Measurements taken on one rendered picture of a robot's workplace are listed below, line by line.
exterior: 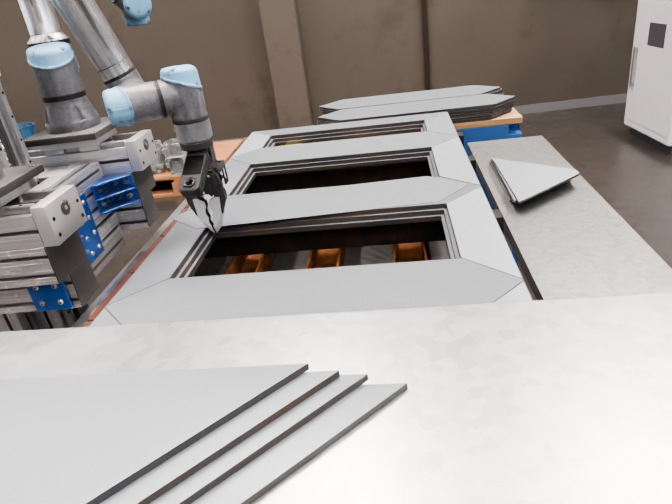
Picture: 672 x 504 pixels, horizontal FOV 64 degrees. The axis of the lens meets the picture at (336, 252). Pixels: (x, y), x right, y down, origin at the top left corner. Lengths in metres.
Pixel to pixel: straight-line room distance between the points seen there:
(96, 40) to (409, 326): 0.97
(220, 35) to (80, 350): 4.85
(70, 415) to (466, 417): 0.28
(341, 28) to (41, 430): 4.87
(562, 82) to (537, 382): 5.17
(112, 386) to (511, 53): 5.09
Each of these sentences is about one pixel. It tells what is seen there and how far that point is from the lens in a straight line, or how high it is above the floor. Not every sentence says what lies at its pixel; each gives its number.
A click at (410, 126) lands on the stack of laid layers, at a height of 0.83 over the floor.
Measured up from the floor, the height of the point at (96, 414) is 1.07.
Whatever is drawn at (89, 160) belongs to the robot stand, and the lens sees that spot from 1.74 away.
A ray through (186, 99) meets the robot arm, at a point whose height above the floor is 1.15.
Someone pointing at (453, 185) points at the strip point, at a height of 0.85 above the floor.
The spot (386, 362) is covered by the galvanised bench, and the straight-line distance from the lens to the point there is 0.44.
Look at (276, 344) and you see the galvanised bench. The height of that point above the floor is 1.05.
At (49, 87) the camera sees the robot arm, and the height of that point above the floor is 1.16.
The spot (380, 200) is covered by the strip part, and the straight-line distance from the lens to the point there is 1.28.
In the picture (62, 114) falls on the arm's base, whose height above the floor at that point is 1.09.
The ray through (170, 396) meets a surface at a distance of 0.42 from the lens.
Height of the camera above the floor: 1.33
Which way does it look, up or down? 27 degrees down
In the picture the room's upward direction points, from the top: 8 degrees counter-clockwise
